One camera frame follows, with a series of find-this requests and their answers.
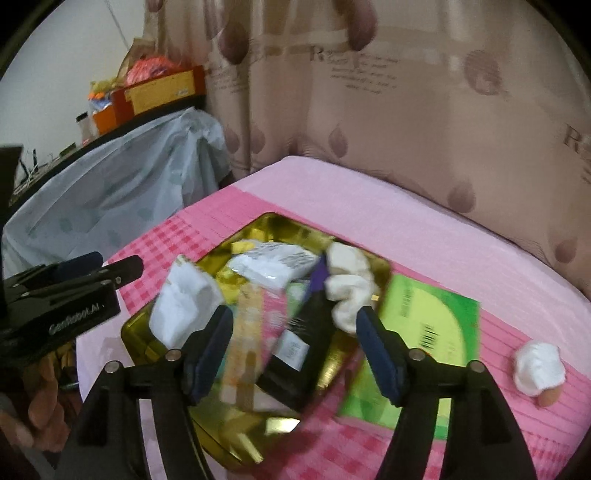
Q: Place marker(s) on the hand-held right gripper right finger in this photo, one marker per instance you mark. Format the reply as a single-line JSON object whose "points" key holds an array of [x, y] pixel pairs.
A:
{"points": [[381, 355]]}

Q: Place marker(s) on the dark packet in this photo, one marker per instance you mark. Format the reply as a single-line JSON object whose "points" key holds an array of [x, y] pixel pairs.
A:
{"points": [[314, 332]]}

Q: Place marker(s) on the pink checkered bedsheet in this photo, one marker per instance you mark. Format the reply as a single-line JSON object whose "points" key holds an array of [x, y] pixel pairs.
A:
{"points": [[415, 230]]}

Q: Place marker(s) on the clear jar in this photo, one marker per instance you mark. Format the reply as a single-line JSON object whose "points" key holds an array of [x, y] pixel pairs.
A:
{"points": [[82, 127]]}

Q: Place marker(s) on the leaf print curtain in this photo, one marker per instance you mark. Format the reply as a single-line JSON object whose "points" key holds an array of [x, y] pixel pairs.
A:
{"points": [[415, 115]]}

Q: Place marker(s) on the gold tin box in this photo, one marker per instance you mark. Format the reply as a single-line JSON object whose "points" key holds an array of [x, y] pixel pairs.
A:
{"points": [[286, 230]]}

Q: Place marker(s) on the green tissue pack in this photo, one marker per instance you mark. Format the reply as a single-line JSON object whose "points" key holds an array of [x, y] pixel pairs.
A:
{"points": [[425, 314]]}

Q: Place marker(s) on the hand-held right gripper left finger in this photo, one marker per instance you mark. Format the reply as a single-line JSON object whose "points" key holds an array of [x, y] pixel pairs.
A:
{"points": [[207, 355]]}

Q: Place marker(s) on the orange plastic bag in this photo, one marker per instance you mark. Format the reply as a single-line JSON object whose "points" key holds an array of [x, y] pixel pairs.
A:
{"points": [[150, 69]]}

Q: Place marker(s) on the orange cardboard box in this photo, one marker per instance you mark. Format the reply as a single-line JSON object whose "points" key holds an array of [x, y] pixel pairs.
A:
{"points": [[105, 121]]}

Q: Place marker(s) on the cotton swab packet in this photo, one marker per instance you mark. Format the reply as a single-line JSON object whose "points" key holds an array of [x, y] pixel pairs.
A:
{"points": [[247, 350]]}

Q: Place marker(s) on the white barcode packet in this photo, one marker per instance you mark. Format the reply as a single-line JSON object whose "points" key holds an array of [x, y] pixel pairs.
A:
{"points": [[268, 270]]}

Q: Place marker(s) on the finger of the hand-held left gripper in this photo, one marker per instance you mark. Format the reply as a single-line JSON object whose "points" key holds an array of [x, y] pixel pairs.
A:
{"points": [[74, 265], [124, 270]]}

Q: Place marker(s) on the grey plastic cover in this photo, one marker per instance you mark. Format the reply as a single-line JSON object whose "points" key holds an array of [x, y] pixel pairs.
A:
{"points": [[115, 184]]}

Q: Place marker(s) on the cream claw hair clip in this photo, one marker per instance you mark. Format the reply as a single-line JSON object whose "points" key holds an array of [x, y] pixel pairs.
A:
{"points": [[344, 277]]}

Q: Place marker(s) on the red cardboard box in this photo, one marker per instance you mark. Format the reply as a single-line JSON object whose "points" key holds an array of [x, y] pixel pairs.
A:
{"points": [[157, 94]]}

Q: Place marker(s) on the person's left hand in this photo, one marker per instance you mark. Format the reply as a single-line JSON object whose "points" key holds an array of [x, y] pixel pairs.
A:
{"points": [[46, 406]]}

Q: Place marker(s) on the yellow plush toy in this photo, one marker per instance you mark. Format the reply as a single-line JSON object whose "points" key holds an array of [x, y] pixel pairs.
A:
{"points": [[105, 85]]}

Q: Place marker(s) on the plain white packet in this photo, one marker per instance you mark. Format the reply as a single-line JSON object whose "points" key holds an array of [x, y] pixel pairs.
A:
{"points": [[180, 300]]}

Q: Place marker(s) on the white fluffy puff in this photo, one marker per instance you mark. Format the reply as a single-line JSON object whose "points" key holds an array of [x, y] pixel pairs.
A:
{"points": [[538, 367]]}

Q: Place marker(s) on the black desk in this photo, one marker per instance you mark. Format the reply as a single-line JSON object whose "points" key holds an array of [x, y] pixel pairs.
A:
{"points": [[55, 159]]}

